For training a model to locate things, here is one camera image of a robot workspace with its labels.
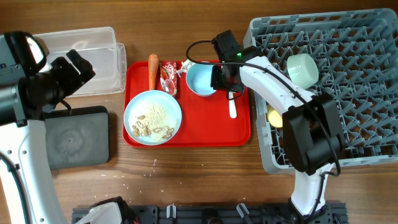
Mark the white plastic spoon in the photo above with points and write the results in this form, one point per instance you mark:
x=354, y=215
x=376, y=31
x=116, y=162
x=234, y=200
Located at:
x=232, y=106

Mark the green bowl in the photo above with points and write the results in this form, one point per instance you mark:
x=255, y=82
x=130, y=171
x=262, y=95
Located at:
x=302, y=70

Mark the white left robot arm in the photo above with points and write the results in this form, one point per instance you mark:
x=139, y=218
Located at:
x=27, y=94

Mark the black tray bin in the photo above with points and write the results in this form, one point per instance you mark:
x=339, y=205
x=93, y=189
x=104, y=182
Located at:
x=77, y=138

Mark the red snack wrapper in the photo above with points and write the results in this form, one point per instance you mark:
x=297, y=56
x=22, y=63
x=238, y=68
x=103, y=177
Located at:
x=168, y=77

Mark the clear plastic bin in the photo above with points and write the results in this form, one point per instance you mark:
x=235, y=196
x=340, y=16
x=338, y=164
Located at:
x=98, y=46

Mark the red plastic tray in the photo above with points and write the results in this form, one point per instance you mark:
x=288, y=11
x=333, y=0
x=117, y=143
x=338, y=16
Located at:
x=205, y=120

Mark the grey dishwasher rack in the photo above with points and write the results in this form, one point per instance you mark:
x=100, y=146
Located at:
x=356, y=56

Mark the orange carrot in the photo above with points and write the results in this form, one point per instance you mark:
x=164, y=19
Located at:
x=153, y=65

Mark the light blue bowl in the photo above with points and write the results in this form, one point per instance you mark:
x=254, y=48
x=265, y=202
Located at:
x=198, y=79

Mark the light blue plate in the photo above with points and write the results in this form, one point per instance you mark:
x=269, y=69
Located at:
x=152, y=118

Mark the yellow cup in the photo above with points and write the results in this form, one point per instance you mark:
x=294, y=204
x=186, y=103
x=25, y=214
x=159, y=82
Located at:
x=273, y=117

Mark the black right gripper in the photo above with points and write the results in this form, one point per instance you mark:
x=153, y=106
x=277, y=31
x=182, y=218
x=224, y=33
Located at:
x=229, y=82

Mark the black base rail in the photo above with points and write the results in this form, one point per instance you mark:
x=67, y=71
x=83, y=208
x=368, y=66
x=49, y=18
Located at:
x=268, y=213

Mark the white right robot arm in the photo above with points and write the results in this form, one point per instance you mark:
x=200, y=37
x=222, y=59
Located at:
x=312, y=131

